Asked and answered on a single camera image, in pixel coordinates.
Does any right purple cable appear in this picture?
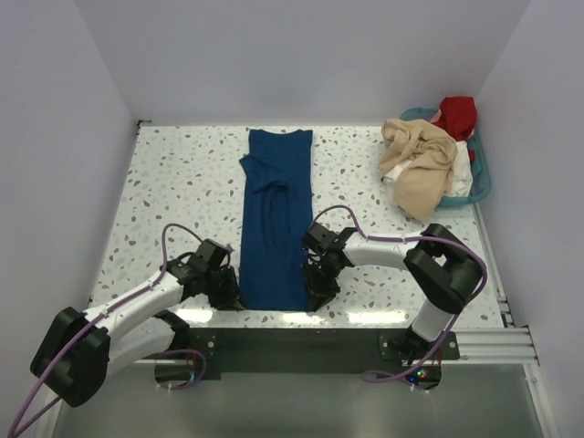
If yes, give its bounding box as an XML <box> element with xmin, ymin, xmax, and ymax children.
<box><xmin>312</xmin><ymin>204</ymin><xmax>490</xmax><ymax>383</ymax></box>

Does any aluminium frame rail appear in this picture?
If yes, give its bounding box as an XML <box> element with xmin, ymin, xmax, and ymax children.
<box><xmin>63</xmin><ymin>296</ymin><xmax>542</xmax><ymax>366</ymax></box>

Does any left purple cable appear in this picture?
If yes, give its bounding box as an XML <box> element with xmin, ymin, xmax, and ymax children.
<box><xmin>6</xmin><ymin>223</ymin><xmax>209</xmax><ymax>438</ymax></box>

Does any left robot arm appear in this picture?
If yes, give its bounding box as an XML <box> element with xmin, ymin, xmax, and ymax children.
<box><xmin>30</xmin><ymin>239</ymin><xmax>239</xmax><ymax>407</ymax></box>

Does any teal laundry basket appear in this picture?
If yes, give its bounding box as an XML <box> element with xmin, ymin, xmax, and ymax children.
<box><xmin>400</xmin><ymin>107</ymin><xmax>492</xmax><ymax>207</ymax></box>

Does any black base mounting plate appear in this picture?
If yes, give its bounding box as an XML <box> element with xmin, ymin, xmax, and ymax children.
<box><xmin>154</xmin><ymin>326</ymin><xmax>461</xmax><ymax>394</ymax></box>

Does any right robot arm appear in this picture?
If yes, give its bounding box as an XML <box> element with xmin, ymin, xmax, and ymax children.
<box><xmin>302</xmin><ymin>223</ymin><xmax>487</xmax><ymax>363</ymax></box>

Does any blue printed t shirt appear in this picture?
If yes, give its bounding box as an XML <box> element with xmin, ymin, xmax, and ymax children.
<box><xmin>239</xmin><ymin>130</ymin><xmax>313</xmax><ymax>311</ymax></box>

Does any beige t shirt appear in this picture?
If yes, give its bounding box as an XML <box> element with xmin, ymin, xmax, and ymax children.
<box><xmin>378</xmin><ymin>119</ymin><xmax>457</xmax><ymax>224</ymax></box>

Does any red t shirt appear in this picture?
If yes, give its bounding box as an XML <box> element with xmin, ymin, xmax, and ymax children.
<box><xmin>430</xmin><ymin>96</ymin><xmax>478</xmax><ymax>141</ymax></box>

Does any purple cable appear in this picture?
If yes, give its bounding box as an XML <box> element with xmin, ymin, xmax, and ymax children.
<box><xmin>6</xmin><ymin>223</ymin><xmax>209</xmax><ymax>438</ymax></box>
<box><xmin>312</xmin><ymin>204</ymin><xmax>490</xmax><ymax>383</ymax></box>

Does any white t shirt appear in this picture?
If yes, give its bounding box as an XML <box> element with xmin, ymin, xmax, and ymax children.
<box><xmin>382</xmin><ymin>141</ymin><xmax>474</xmax><ymax>198</ymax></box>

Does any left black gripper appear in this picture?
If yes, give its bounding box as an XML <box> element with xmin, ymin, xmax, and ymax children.
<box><xmin>203</xmin><ymin>265</ymin><xmax>246</xmax><ymax>311</ymax></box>

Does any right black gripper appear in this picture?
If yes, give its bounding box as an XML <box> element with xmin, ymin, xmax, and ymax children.
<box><xmin>301</xmin><ymin>259</ymin><xmax>343</xmax><ymax>312</ymax></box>

